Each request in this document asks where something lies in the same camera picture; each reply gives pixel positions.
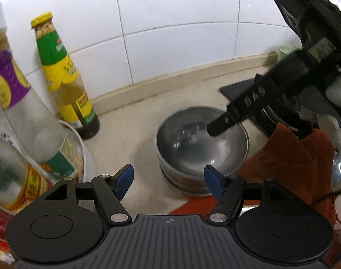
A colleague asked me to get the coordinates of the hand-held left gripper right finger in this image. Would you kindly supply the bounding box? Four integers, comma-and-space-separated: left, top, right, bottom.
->
203, 165, 292, 225

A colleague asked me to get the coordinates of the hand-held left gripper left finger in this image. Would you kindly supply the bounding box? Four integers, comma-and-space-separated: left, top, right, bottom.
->
44, 164, 135, 226

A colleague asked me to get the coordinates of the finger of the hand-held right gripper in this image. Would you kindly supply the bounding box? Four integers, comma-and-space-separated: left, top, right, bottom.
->
207, 74, 281, 138

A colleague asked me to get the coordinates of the stainless steel bowl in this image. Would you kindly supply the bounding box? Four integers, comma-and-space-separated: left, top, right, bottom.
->
159, 157, 245, 188
166, 174, 216, 197
155, 106, 250, 176

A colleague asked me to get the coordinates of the person's right hand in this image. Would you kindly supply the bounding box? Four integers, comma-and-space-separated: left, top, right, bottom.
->
318, 71, 341, 152

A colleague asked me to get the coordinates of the black gas stove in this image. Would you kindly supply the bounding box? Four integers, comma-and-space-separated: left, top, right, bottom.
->
219, 77, 341, 146

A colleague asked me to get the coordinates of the pale green cup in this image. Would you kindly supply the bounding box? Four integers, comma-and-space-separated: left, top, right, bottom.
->
277, 45, 298, 63

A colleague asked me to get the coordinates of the red cloth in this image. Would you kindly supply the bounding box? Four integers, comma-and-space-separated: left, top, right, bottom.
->
170, 122, 341, 269

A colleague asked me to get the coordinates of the jar with yellow label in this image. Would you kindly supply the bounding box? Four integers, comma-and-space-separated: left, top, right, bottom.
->
0, 134, 53, 212

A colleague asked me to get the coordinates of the green yellow label sauce bottle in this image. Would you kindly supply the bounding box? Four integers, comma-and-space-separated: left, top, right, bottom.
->
30, 12, 101, 140

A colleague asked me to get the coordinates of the clear bottle purple label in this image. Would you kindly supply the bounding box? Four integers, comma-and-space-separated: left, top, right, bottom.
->
0, 0, 77, 180

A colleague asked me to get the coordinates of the black cable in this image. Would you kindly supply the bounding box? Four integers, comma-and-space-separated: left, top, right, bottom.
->
310, 191, 341, 206

